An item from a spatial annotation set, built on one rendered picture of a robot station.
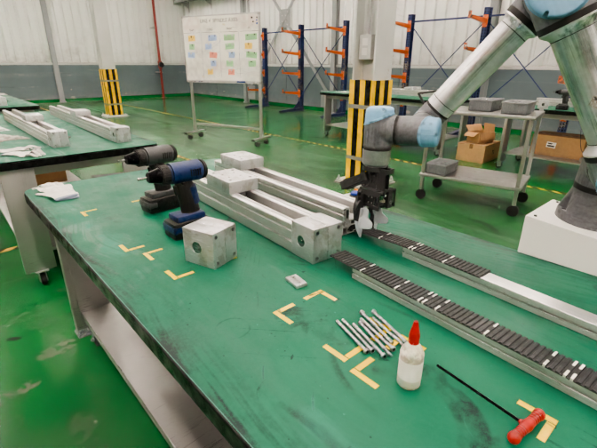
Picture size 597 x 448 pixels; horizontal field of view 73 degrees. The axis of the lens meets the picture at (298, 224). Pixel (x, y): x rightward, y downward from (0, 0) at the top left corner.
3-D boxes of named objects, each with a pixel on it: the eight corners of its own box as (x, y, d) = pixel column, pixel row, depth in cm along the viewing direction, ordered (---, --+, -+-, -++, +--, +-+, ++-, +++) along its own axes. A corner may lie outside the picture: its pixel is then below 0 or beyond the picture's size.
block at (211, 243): (242, 252, 110) (241, 220, 107) (214, 269, 101) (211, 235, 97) (214, 244, 115) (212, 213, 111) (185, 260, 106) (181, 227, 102)
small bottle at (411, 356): (406, 394, 63) (415, 331, 59) (391, 379, 66) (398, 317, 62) (425, 386, 65) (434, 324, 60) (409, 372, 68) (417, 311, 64)
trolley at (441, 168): (527, 202, 398) (551, 94, 361) (517, 218, 357) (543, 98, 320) (425, 184, 455) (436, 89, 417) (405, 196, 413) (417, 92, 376)
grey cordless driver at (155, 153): (185, 205, 146) (179, 145, 138) (131, 220, 132) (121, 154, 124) (173, 201, 150) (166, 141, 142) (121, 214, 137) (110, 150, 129)
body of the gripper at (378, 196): (377, 213, 110) (380, 170, 105) (354, 205, 116) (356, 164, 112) (394, 208, 114) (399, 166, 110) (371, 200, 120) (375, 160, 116)
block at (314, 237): (347, 252, 111) (349, 219, 108) (313, 264, 104) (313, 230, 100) (325, 241, 118) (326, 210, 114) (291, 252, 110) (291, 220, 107)
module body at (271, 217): (319, 243, 116) (320, 215, 113) (291, 252, 110) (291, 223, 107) (196, 182, 174) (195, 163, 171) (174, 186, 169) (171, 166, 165)
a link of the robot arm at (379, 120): (394, 108, 100) (361, 107, 104) (390, 153, 104) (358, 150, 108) (401, 106, 107) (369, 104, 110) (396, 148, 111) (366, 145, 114)
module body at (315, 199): (364, 228, 127) (366, 202, 124) (341, 236, 121) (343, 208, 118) (235, 175, 185) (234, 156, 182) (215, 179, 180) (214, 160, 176)
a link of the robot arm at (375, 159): (356, 148, 110) (377, 145, 115) (355, 164, 112) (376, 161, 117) (378, 153, 105) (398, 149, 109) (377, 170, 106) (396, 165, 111)
